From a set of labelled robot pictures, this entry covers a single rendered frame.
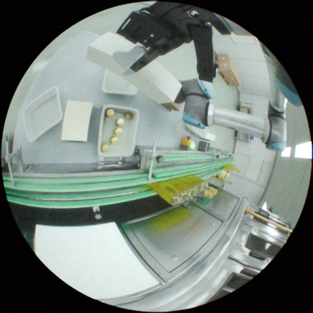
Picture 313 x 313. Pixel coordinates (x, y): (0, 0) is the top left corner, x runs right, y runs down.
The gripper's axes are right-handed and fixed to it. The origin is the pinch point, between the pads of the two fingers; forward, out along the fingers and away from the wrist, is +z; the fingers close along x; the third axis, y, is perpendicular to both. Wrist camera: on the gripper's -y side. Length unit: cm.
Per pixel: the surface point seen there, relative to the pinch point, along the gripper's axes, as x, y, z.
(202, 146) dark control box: -10, -87, 29
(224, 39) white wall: -378, -93, 37
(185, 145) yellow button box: 0, -62, 29
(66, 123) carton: 19.8, 10.9, 26.5
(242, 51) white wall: -398, -147, -4
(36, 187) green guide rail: 43.8, 15.9, 13.4
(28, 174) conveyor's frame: 45, 24, 21
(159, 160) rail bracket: 17.1, -25.1, 8.1
